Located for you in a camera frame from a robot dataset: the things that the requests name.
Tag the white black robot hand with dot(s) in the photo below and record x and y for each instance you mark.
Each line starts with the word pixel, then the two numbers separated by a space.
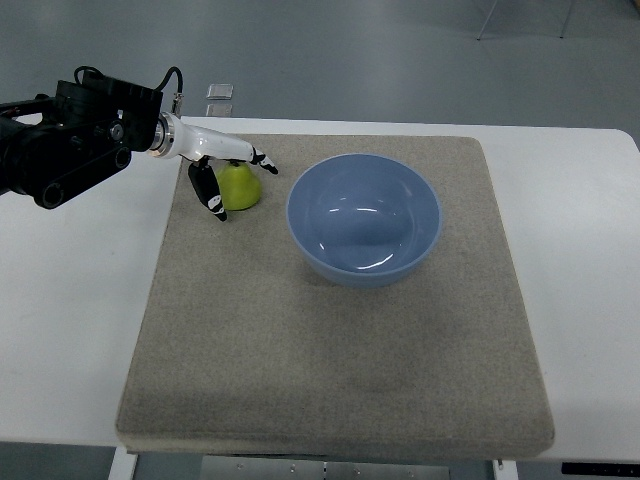
pixel 199 145

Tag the green pear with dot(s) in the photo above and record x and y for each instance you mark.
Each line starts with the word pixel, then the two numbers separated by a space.
pixel 240 188

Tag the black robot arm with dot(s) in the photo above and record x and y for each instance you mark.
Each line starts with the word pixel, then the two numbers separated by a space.
pixel 54 148

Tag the blue bowl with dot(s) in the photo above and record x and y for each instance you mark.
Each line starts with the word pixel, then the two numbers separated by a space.
pixel 363 220

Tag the lower floor outlet plate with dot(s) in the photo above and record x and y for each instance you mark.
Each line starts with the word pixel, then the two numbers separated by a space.
pixel 219 110

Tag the floor outlet plate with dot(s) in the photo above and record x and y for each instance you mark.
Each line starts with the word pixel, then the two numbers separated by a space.
pixel 219 110
pixel 219 91

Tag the upper floor outlet plate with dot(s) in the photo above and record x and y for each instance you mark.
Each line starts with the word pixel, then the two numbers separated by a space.
pixel 219 91

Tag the beige felt mat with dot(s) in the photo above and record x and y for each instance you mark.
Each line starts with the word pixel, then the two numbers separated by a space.
pixel 244 349

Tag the metal chair legs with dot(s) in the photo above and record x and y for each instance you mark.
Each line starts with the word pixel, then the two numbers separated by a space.
pixel 551 18

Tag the black control panel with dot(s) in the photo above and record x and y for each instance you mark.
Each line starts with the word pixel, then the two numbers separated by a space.
pixel 601 469

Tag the white table leg frame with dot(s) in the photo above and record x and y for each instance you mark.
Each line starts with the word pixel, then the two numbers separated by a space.
pixel 124 465

